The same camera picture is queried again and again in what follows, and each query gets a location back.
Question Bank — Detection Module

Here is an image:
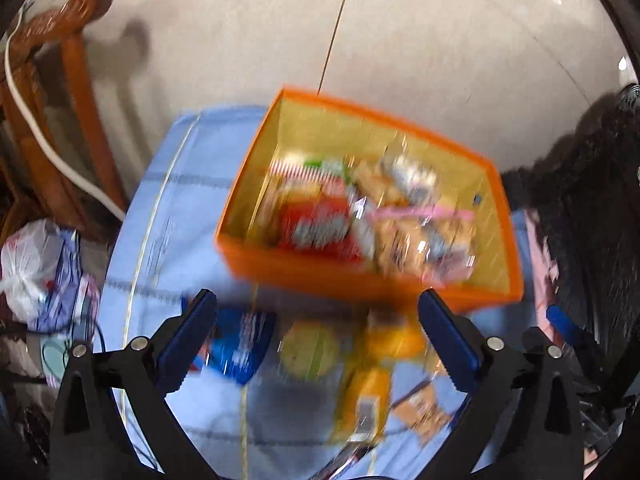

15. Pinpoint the carved wooden chair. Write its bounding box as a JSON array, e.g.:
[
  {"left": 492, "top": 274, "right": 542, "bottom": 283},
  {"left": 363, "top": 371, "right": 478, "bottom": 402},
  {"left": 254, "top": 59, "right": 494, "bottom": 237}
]
[{"left": 0, "top": 0, "right": 128, "bottom": 241}]

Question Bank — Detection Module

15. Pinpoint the pink rice cracker packet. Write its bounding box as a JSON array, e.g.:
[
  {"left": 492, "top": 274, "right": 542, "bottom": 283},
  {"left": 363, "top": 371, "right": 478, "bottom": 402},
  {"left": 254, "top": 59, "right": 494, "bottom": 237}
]
[{"left": 367, "top": 205, "right": 478, "bottom": 283}]

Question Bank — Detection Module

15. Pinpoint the pale green snack packet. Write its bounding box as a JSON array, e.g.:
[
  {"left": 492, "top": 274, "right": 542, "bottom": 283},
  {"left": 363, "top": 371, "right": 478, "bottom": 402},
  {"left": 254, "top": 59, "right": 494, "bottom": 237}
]
[{"left": 277, "top": 322, "right": 346, "bottom": 381}]

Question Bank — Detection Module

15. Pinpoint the white cable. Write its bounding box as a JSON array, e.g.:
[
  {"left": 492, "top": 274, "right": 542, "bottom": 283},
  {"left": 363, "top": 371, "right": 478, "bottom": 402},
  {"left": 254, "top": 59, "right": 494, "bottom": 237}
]
[{"left": 4, "top": 7, "right": 126, "bottom": 221}]

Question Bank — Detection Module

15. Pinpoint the dark carved wooden furniture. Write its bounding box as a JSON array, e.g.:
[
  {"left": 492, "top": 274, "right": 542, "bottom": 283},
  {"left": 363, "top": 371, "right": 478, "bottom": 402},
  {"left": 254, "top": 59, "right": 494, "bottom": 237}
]
[{"left": 500, "top": 80, "right": 640, "bottom": 411}]

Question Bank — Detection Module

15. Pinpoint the orange cardboard box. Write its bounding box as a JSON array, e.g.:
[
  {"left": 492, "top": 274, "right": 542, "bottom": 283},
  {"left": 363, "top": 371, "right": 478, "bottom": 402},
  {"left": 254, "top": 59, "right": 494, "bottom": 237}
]
[{"left": 215, "top": 87, "right": 525, "bottom": 313}]

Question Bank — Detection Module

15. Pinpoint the pink cloth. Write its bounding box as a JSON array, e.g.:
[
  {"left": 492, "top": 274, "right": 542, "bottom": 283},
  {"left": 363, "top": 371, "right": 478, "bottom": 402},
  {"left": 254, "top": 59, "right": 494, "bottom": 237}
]
[{"left": 525, "top": 210, "right": 563, "bottom": 321}]

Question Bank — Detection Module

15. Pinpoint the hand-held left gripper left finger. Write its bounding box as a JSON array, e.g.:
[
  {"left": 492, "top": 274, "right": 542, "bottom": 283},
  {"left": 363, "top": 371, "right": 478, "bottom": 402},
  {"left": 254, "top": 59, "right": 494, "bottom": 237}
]
[{"left": 50, "top": 287, "right": 221, "bottom": 480}]

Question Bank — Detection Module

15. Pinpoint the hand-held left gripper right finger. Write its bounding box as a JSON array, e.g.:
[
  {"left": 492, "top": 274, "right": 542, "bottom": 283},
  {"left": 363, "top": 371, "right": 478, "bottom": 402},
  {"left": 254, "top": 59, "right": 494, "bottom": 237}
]
[{"left": 417, "top": 287, "right": 586, "bottom": 480}]

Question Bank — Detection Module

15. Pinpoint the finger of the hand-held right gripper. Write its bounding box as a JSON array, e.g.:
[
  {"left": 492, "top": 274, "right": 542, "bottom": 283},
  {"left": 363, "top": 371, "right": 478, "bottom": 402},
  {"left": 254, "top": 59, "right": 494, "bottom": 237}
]
[{"left": 546, "top": 304, "right": 631, "bottom": 401}]

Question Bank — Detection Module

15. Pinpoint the small orange snack packet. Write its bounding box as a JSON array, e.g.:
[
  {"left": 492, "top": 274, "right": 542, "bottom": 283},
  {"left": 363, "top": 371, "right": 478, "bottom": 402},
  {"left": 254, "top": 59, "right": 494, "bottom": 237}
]
[{"left": 392, "top": 380, "right": 451, "bottom": 446}]

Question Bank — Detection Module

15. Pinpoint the large red snack packet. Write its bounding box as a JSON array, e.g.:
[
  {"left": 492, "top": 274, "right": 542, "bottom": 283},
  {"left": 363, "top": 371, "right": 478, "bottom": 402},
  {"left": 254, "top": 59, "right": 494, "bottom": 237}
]
[{"left": 277, "top": 195, "right": 366, "bottom": 261}]

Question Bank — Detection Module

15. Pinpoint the white plastic bag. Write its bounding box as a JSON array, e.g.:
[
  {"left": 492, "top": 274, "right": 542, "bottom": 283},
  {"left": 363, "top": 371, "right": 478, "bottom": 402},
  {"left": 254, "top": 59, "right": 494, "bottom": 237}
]
[{"left": 0, "top": 219, "right": 101, "bottom": 333}]

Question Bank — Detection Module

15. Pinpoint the long biscuit packet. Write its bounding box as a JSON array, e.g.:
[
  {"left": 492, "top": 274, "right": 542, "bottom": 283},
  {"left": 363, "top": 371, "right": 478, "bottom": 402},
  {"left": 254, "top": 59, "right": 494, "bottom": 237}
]
[{"left": 335, "top": 365, "right": 393, "bottom": 441}]

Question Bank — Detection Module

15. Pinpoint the bright green snack packet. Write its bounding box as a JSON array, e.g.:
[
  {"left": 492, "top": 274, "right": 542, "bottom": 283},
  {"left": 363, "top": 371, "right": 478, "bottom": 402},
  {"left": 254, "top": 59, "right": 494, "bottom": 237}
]
[{"left": 302, "top": 157, "right": 351, "bottom": 181}]

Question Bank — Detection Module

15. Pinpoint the orange cracker packet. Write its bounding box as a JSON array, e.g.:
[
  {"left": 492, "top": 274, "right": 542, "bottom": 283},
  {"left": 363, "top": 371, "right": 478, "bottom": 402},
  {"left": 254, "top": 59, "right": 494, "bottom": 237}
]
[{"left": 350, "top": 160, "right": 396, "bottom": 206}]

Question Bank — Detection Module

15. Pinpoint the blue snack packet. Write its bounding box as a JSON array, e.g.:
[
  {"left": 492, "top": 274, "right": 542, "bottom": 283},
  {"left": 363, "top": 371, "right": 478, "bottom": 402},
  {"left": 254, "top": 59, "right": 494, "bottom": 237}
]
[{"left": 207, "top": 307, "right": 278, "bottom": 386}]

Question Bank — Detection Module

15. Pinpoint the blue checked cloth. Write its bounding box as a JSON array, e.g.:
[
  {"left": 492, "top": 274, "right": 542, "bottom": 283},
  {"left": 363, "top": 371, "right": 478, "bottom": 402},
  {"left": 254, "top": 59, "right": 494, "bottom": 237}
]
[{"left": 100, "top": 105, "right": 551, "bottom": 480}]

